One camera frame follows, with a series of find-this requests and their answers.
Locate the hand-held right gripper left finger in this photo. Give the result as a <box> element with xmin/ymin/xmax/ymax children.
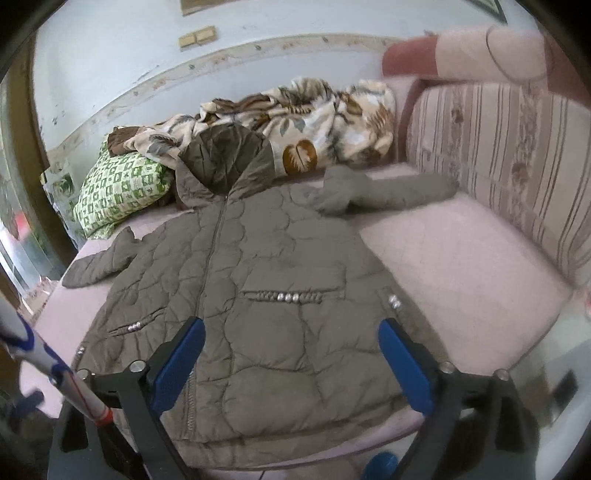
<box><xmin>51</xmin><ymin>318</ymin><xmax>206</xmax><ymax>480</ymax></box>

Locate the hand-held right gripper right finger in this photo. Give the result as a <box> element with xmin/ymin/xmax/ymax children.
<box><xmin>378</xmin><ymin>318</ymin><xmax>541</xmax><ymax>480</ymax></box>

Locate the olive quilted hooded jacket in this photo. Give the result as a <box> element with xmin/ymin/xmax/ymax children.
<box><xmin>61</xmin><ymin>124</ymin><xmax>460</xmax><ymax>462</ymax></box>

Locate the blue round object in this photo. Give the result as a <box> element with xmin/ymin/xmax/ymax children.
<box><xmin>364</xmin><ymin>451</ymin><xmax>399</xmax><ymax>480</ymax></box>

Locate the pink striped sofa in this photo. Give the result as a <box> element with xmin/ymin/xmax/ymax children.
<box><xmin>32</xmin><ymin>76</ymin><xmax>591</xmax><ymax>472</ymax></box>

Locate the black flat object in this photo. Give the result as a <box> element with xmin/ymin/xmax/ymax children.
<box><xmin>547</xmin><ymin>371</ymin><xmax>580</xmax><ymax>409</ymax></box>

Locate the green and white patterned pillow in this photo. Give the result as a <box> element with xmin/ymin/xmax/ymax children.
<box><xmin>74</xmin><ymin>152</ymin><xmax>175</xmax><ymax>240</ymax></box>

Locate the green printed plastic bag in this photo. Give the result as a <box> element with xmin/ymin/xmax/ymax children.
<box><xmin>41</xmin><ymin>159</ymin><xmax>86</xmax><ymax>241</ymax></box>

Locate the brown cloth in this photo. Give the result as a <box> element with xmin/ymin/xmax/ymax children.
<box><xmin>107</xmin><ymin>128</ymin><xmax>145</xmax><ymax>157</ymax></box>

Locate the leaf print fleece blanket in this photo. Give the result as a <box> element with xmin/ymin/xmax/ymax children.
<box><xmin>113</xmin><ymin>78</ymin><xmax>398</xmax><ymax>178</ymax></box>

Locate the pink bolster with brown end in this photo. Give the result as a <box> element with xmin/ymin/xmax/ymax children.
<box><xmin>382</xmin><ymin>25</ymin><xmax>561</xmax><ymax>81</ymax></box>

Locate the wooden door frame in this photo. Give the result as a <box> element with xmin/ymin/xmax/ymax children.
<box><xmin>0</xmin><ymin>41</ymin><xmax>68</xmax><ymax>287</ymax></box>

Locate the beige wall switch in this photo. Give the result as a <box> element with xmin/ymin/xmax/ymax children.
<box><xmin>179</xmin><ymin>27</ymin><xmax>219</xmax><ymax>48</ymax></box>

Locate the brown framed wall picture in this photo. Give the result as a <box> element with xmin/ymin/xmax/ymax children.
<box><xmin>180</xmin><ymin>0</ymin><xmax>232</xmax><ymax>17</ymax></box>

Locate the dark framed wall picture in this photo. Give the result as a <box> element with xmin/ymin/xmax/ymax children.
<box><xmin>464</xmin><ymin>0</ymin><xmax>509</xmax><ymax>25</ymax></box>

